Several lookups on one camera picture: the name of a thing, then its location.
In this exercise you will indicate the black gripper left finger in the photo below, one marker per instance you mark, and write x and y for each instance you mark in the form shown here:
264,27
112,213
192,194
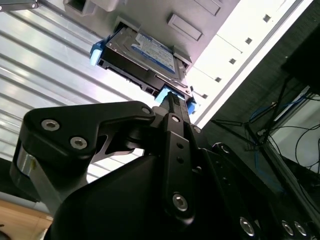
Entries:
75,122

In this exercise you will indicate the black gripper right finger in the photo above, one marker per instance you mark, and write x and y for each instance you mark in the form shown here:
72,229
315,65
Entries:
225,180

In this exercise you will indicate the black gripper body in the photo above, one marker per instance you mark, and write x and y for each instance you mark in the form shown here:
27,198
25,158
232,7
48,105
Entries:
112,205

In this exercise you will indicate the hard disk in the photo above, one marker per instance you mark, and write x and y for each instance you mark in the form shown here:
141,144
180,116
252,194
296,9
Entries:
150,52

